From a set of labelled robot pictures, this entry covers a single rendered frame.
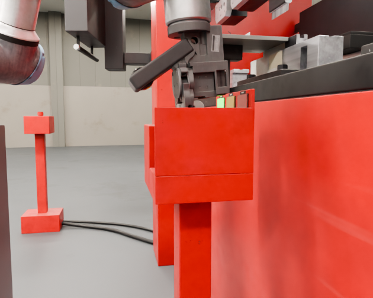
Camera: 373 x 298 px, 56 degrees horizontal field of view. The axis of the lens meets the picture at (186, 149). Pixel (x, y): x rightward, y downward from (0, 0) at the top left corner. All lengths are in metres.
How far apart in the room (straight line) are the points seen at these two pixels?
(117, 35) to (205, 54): 1.82
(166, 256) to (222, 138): 1.45
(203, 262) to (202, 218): 0.08
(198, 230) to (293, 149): 0.22
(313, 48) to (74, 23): 1.43
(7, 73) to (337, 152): 0.76
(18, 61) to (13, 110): 9.08
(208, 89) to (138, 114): 9.42
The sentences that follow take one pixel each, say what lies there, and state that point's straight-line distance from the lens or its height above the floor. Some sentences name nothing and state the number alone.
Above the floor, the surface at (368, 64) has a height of 0.86.
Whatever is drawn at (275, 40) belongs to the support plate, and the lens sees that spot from 0.97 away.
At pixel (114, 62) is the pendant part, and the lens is 2.36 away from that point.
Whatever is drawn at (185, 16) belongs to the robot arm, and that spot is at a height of 0.95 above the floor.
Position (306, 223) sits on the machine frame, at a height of 0.62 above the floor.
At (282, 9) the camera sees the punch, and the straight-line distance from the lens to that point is 1.08.
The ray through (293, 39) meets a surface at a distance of 0.96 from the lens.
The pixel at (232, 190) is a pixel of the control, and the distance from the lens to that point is 0.57.
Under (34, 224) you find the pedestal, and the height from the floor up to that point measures 0.06.
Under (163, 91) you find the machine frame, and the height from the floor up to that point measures 0.92.
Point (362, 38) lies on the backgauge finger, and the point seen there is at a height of 1.01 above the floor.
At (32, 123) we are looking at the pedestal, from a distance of 2.55.
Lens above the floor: 0.80
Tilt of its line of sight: 5 degrees down
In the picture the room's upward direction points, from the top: straight up
